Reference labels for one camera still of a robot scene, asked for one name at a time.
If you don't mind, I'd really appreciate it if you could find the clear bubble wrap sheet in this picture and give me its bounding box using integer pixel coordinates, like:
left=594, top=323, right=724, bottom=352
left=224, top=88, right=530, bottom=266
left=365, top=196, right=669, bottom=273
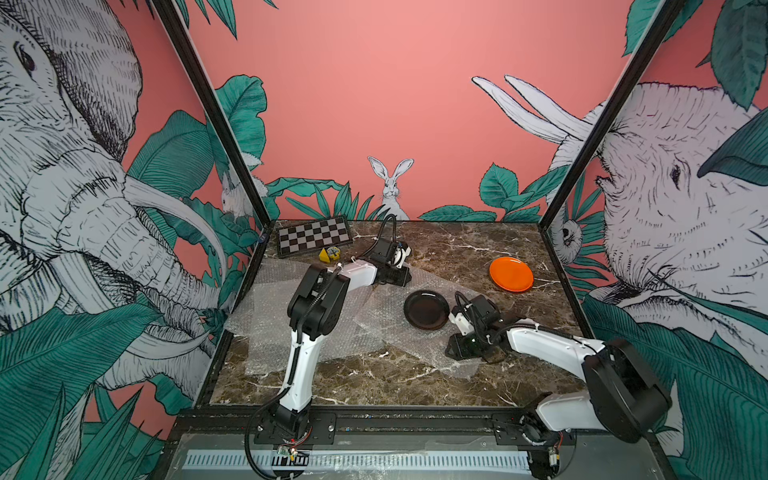
left=225, top=258, right=309, bottom=338

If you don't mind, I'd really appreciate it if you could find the black frame post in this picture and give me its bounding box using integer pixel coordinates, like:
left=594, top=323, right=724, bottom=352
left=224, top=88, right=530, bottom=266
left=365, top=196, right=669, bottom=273
left=152, top=0, right=272, bottom=227
left=538, top=0, right=686, bottom=233

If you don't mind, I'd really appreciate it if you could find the black dinner plate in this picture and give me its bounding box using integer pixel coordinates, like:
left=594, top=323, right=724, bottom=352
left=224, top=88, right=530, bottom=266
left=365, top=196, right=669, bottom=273
left=403, top=290, right=450, bottom=331

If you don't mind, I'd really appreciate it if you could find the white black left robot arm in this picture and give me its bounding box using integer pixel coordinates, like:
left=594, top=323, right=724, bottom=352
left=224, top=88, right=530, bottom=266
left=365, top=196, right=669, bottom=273
left=278, top=240, right=411, bottom=414

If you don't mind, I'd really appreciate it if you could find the black right frame post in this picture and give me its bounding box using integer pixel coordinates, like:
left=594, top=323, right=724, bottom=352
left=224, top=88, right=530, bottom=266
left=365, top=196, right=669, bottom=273
left=538, top=0, right=686, bottom=233

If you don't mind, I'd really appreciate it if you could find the pink bubble bundle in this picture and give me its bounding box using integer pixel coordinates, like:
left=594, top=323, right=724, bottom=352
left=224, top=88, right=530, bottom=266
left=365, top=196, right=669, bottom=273
left=244, top=287, right=383, bottom=375

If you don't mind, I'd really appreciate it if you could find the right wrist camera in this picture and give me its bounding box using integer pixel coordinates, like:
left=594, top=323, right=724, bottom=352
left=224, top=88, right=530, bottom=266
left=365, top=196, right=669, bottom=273
left=449, top=312, right=475, bottom=336

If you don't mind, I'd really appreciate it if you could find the black white chessboard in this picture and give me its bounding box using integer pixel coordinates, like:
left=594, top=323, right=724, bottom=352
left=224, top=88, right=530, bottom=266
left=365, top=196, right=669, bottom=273
left=277, top=216, right=353, bottom=258

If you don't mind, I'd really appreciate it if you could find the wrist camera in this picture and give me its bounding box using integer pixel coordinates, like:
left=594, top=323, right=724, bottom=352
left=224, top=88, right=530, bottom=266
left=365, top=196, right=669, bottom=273
left=391, top=242, right=411, bottom=269
left=449, top=312, right=475, bottom=336

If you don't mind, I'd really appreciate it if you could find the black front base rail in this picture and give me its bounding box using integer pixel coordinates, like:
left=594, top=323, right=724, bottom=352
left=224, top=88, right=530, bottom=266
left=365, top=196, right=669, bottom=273
left=167, top=405, right=655, bottom=448

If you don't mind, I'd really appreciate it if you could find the bubble plate bundle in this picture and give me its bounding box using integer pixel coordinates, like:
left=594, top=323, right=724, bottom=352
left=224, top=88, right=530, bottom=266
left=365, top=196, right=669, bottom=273
left=352, top=267, right=481, bottom=378

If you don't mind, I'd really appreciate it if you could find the white slotted cable duct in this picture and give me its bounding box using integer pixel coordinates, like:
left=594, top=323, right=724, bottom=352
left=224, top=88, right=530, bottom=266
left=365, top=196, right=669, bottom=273
left=181, top=449, right=533, bottom=475

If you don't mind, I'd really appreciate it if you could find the small yellow toy block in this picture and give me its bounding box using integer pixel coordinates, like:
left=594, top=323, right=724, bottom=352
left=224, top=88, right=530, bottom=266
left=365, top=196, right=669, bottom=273
left=318, top=246, right=341, bottom=264

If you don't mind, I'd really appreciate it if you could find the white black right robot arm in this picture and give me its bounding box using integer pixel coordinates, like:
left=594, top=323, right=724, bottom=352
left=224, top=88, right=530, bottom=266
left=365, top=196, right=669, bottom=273
left=445, top=291, right=672, bottom=446

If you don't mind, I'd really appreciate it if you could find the black left frame post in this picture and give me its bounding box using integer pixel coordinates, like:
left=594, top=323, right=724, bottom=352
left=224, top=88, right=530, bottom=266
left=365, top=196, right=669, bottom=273
left=152, top=0, right=272, bottom=227

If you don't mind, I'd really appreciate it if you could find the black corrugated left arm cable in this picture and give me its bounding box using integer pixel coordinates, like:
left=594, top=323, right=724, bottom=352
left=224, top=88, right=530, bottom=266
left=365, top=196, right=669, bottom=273
left=243, top=213, right=400, bottom=480

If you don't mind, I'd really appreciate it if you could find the orange dinner plate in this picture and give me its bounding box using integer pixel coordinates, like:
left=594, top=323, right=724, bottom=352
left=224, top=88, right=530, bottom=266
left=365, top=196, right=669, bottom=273
left=489, top=257, right=534, bottom=293

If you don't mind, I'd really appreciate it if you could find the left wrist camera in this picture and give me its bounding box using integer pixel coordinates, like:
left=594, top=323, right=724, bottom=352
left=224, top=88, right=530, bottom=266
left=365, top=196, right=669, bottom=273
left=391, top=242, right=411, bottom=269

